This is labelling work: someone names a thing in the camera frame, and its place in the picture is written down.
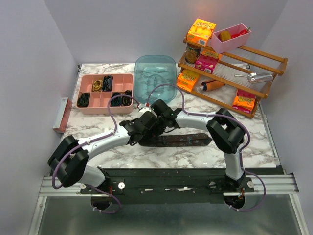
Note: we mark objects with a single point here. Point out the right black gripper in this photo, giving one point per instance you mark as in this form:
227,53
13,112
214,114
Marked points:
154,133

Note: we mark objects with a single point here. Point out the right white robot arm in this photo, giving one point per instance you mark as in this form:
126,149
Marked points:
226,132

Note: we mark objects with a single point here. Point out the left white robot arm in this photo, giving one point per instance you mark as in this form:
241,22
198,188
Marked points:
69,160

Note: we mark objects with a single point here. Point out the orange box lower left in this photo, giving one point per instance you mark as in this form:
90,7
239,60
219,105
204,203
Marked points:
187,79

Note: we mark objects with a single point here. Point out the black yellow rolled tie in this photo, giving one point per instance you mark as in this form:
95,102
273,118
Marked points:
127,101

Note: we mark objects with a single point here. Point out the blue transparent plastic tub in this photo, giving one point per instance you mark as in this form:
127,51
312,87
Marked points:
154,76

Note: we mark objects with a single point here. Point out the teal black rolled tie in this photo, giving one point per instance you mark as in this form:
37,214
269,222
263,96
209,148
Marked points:
116,102

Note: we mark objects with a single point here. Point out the orange pump bottle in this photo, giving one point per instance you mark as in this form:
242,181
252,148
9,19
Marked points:
210,85

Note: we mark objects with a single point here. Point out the pink box middle shelf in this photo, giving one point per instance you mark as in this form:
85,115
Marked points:
207,61

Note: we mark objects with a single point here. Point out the dark blue rolled tie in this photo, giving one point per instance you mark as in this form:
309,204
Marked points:
107,83

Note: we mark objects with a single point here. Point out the yellow label can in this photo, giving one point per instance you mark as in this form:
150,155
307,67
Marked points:
192,53

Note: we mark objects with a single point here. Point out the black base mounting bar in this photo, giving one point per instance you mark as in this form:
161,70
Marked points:
174,186

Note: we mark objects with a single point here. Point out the pink compartment organizer tray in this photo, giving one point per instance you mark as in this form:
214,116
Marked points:
99,102

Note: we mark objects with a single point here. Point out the orange pink box lower right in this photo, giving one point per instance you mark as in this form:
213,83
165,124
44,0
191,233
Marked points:
244,101

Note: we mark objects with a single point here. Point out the wooden tiered shelf rack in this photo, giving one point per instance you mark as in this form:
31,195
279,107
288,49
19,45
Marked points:
231,70

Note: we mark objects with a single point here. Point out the dark green rolled tie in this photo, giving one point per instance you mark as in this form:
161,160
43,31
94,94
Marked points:
83,100

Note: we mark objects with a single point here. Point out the orange box top shelf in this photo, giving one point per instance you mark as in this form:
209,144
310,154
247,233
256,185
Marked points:
200,32

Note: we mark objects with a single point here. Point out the metal scoop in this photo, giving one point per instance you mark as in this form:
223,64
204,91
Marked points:
255,78

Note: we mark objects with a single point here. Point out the brown round toy fruit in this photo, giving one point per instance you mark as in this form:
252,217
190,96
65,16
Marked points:
224,36

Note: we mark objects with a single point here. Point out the pink rectangular bin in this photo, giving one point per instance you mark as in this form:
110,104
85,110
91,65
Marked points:
221,47

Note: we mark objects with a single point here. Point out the red toy pepper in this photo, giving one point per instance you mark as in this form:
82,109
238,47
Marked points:
242,32

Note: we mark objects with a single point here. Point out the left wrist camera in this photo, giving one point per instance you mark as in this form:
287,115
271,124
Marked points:
145,109

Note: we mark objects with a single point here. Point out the pink white box at wall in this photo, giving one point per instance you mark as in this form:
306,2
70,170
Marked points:
62,116

